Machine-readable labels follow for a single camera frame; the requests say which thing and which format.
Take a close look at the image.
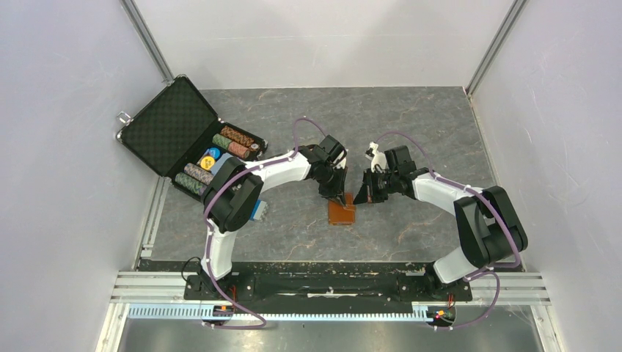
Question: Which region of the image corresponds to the black aluminium poker chip case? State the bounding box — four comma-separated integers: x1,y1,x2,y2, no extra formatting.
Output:
117,75,268,201

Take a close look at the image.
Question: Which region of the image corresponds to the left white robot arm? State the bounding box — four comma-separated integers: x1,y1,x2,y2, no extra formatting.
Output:
201,135,348,299

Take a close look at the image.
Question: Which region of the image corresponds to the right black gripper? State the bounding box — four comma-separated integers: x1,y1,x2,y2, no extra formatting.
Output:
354,167,399,205

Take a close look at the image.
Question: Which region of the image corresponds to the brown leather card holder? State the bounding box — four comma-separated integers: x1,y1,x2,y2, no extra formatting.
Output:
328,193,356,226

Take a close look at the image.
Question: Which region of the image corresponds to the white slotted cable duct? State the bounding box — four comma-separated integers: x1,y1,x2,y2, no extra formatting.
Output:
127,303,448,323

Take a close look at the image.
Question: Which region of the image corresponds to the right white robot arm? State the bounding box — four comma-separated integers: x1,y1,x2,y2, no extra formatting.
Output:
354,142,528,299

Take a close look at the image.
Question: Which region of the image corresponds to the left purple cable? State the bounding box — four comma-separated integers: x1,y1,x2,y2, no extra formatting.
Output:
202,117,329,330

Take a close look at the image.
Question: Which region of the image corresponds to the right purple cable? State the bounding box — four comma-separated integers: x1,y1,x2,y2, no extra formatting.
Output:
374,131,523,331

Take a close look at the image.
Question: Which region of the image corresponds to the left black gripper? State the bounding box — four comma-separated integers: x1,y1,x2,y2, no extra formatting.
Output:
316,164,347,208

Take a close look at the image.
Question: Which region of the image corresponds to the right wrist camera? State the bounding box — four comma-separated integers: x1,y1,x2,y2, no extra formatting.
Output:
365,142,387,172

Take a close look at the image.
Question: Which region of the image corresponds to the purple cable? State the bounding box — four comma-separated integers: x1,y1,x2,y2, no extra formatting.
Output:
202,117,329,330
374,131,523,331

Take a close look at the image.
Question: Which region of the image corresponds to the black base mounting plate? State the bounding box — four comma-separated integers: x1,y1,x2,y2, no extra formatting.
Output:
180,262,473,303

